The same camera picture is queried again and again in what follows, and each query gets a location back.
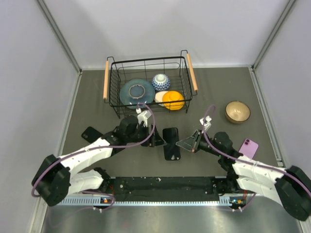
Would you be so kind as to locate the grey slotted cable duct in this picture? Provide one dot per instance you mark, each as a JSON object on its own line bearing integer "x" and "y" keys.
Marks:
{"x": 97, "y": 200}

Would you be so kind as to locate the wooden basket handle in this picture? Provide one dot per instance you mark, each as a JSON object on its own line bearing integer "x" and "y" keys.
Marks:
{"x": 106, "y": 78}
{"x": 192, "y": 74}

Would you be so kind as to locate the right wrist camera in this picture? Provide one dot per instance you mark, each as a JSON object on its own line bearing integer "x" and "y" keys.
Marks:
{"x": 206, "y": 123}

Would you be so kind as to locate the blue glazed plate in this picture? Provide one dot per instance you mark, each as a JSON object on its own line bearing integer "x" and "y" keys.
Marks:
{"x": 137, "y": 91}

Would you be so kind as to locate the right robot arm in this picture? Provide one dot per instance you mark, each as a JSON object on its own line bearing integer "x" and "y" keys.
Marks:
{"x": 289, "y": 187}

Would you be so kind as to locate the right wooden basket handle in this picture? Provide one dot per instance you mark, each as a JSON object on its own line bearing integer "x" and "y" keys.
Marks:
{"x": 192, "y": 74}

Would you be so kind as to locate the orange bowl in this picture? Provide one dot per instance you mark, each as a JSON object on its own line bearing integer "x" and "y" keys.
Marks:
{"x": 173, "y": 100}

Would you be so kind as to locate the brown ceramic bowl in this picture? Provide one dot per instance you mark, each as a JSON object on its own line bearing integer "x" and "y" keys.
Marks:
{"x": 237, "y": 112}

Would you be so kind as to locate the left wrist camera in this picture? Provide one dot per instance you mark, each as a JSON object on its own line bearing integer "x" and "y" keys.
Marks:
{"x": 143, "y": 116}

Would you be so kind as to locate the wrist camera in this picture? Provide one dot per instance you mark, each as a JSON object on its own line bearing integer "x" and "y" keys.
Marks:
{"x": 206, "y": 123}
{"x": 143, "y": 116}

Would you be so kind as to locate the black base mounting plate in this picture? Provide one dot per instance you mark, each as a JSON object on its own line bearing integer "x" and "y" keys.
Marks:
{"x": 211, "y": 185}

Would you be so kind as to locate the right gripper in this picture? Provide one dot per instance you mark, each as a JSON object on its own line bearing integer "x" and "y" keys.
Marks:
{"x": 192, "y": 143}

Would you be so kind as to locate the white speckled bowl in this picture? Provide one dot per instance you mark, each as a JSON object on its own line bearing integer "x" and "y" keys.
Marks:
{"x": 159, "y": 97}

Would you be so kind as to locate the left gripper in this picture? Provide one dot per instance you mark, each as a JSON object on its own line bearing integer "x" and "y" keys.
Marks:
{"x": 155, "y": 140}

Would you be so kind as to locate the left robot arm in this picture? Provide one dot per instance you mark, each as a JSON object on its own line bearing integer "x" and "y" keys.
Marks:
{"x": 60, "y": 176}

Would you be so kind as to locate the purple smartphone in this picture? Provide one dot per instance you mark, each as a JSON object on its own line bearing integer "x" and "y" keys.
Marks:
{"x": 249, "y": 148}

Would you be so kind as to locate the black wire dish basket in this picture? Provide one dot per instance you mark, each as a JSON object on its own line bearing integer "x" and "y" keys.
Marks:
{"x": 175, "y": 67}

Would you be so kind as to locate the blue white patterned bowl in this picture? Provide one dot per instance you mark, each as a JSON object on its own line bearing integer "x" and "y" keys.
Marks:
{"x": 161, "y": 82}

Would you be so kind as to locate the black phone case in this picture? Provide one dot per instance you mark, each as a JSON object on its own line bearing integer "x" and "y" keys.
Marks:
{"x": 91, "y": 135}
{"x": 171, "y": 152}

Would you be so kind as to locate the black smartphone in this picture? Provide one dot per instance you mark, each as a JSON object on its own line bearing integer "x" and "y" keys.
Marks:
{"x": 170, "y": 136}

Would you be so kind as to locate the left wooden basket handle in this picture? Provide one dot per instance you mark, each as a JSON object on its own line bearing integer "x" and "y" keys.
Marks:
{"x": 106, "y": 78}

